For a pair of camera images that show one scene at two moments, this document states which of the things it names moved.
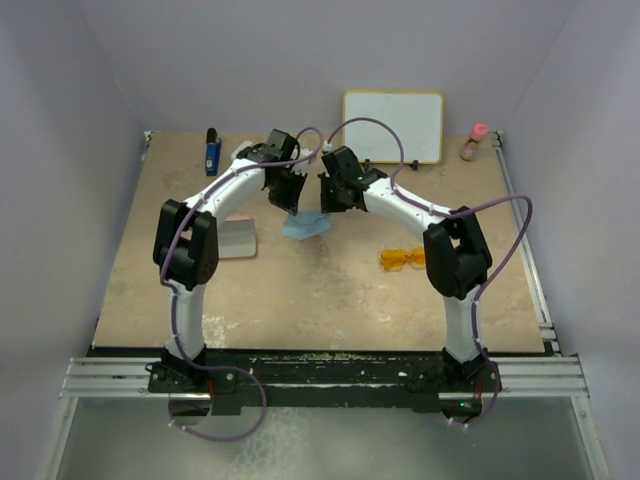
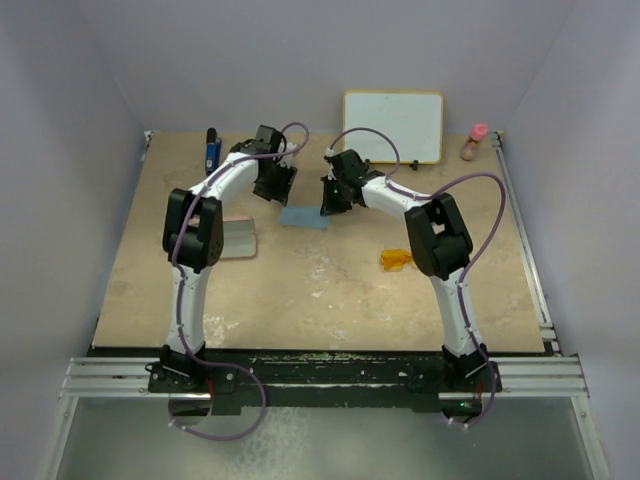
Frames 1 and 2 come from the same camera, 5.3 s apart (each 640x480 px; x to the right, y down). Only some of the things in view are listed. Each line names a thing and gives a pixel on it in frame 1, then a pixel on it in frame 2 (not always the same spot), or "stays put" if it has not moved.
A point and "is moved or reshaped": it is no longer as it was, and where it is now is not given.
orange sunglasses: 395,260 stays put
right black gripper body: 332,199 stays put
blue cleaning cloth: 306,224 is moved or reshaped
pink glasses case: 237,237 stays put
